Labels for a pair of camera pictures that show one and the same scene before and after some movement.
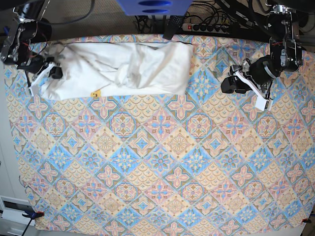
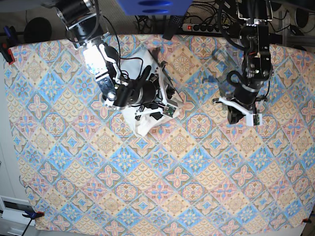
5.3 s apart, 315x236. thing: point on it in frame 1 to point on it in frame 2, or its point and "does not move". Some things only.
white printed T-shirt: x=95 y=68 to x=149 y=117
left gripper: x=34 y=63 to x=150 y=94
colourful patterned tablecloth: x=201 y=160 does not move
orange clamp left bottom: x=32 y=215 does not move
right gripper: x=261 y=70 to x=245 y=99
